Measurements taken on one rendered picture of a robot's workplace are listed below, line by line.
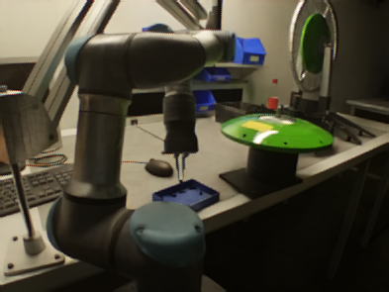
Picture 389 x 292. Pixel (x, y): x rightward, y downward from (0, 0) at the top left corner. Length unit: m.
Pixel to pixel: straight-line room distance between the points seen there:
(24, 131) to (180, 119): 0.30
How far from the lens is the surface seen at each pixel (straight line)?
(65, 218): 0.38
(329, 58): 1.45
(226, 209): 0.61
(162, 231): 0.30
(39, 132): 0.44
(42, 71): 0.46
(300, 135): 0.65
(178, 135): 0.57
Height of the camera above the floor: 1.24
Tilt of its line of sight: 19 degrees down
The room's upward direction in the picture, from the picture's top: 2 degrees clockwise
